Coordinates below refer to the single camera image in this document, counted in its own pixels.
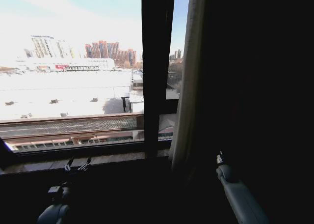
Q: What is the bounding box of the grey stone window sill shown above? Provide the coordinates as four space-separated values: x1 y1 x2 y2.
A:
0 149 172 176

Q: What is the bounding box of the low building with red sign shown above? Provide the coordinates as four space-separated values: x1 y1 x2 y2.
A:
16 57 116 73

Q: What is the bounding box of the brown parapet with mesh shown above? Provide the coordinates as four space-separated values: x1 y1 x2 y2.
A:
0 112 145 139

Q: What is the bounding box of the dark window frame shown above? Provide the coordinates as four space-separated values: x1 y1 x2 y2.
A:
0 0 180 164

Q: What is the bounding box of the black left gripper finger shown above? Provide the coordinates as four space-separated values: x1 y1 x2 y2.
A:
77 157 92 172
64 156 75 172

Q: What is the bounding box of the red brick apartment building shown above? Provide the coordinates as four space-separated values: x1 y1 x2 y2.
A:
84 40 137 67

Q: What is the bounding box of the dark curtain with pale lining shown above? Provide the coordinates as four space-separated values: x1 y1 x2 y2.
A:
171 0 314 224

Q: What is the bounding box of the flat white rooftop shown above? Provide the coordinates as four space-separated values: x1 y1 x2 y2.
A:
0 70 144 121

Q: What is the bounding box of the white high-rise building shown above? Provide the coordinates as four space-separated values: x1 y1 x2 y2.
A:
24 35 82 60

